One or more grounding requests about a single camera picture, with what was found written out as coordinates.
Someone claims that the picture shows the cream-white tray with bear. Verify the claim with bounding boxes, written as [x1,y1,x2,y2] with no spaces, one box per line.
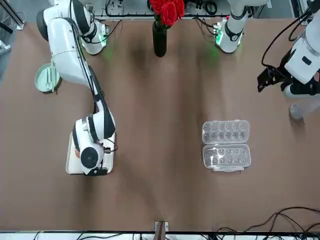
[65,129,117,175]

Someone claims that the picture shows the clear bottle with blue cap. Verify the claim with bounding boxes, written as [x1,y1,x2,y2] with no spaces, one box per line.
[289,96,320,120]

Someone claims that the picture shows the black vase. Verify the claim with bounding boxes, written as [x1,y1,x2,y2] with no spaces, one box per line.
[152,21,168,58]

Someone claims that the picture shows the black desk cable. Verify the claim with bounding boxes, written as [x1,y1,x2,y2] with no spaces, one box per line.
[216,206,320,235]

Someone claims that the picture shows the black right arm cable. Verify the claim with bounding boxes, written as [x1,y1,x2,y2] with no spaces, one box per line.
[71,14,105,101]

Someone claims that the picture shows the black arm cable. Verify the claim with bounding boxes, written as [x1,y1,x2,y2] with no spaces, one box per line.
[71,14,105,101]
[261,7,316,70]

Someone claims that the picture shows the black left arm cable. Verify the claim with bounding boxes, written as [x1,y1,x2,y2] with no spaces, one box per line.
[261,7,316,70]

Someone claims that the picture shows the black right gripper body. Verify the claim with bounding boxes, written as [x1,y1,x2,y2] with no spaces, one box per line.
[84,167,110,177]

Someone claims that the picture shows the red rose bouquet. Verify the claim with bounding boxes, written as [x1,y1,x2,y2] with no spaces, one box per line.
[149,0,186,28]

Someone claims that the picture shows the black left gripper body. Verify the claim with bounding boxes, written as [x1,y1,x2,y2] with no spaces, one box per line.
[276,48,296,87]

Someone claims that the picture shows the aluminium frame rail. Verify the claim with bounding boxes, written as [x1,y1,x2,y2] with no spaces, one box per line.
[289,0,312,26]
[0,0,26,31]

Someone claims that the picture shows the pale green plate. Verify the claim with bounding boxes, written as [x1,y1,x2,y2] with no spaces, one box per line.
[34,62,63,95]

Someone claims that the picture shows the clear plastic egg carton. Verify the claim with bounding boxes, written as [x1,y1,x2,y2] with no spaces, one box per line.
[201,119,252,173]

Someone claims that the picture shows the aluminium post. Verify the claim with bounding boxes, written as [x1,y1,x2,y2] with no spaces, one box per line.
[154,220,170,240]

